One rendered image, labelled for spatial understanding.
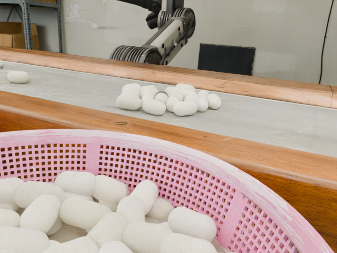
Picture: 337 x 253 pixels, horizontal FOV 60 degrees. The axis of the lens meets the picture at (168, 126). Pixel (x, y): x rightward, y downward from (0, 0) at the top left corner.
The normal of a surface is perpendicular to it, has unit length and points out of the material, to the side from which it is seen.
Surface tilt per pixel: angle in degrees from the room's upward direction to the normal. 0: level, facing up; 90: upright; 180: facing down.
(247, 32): 91
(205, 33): 91
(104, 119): 0
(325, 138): 0
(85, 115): 0
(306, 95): 45
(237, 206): 72
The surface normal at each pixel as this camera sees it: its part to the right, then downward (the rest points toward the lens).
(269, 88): -0.25, -0.48
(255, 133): 0.06, -0.95
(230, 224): -0.82, -0.20
